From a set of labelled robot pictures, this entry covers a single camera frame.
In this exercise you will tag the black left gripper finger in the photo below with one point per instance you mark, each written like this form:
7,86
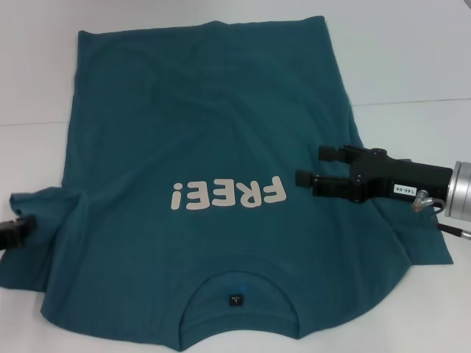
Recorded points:
18,225
11,242

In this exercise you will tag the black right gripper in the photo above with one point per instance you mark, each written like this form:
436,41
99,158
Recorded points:
382,176

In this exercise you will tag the teal blue FREE t-shirt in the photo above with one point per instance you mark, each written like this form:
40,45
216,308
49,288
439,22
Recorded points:
221,110

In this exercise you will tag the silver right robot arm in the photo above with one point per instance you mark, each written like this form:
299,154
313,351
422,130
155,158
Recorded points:
461,191

